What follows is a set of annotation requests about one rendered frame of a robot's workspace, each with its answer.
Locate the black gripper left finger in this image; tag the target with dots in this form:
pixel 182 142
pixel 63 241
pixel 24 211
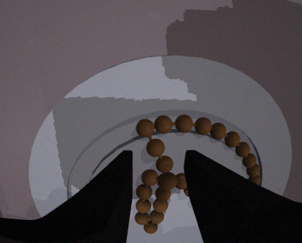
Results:
pixel 98 213

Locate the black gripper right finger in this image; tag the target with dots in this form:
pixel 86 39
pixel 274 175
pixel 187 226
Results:
pixel 232 209

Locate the grey round tray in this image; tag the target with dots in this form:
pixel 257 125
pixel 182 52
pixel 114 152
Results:
pixel 96 121

